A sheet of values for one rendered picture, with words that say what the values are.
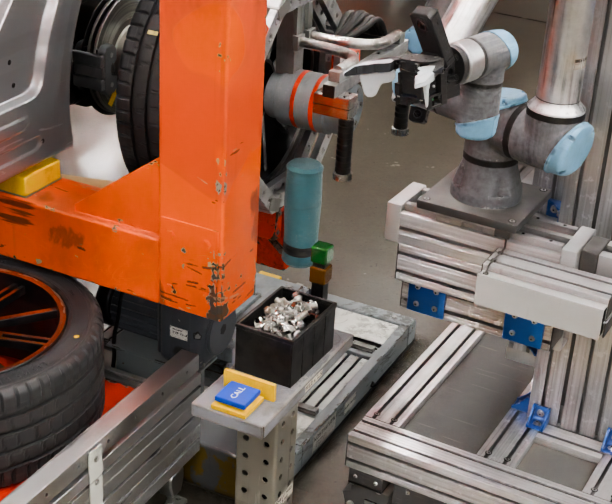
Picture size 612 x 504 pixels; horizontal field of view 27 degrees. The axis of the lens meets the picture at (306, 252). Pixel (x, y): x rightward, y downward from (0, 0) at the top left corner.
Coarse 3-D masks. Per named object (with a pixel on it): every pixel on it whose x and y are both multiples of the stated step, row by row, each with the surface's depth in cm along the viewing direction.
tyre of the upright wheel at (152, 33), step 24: (144, 0) 287; (144, 24) 285; (312, 24) 322; (144, 48) 284; (120, 72) 286; (144, 72) 284; (120, 96) 288; (144, 96) 285; (120, 120) 290; (144, 120) 287; (120, 144) 295; (144, 144) 290
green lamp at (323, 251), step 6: (312, 246) 276; (318, 246) 276; (324, 246) 276; (330, 246) 276; (312, 252) 276; (318, 252) 275; (324, 252) 275; (330, 252) 276; (312, 258) 277; (318, 258) 276; (324, 258) 275; (330, 258) 277; (324, 264) 276
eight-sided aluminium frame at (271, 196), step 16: (272, 0) 284; (288, 0) 286; (304, 0) 294; (320, 0) 304; (272, 16) 282; (320, 16) 314; (336, 16) 314; (272, 32) 283; (320, 64) 325; (336, 64) 323; (304, 144) 326; (320, 144) 325; (320, 160) 327; (272, 192) 315; (272, 208) 306
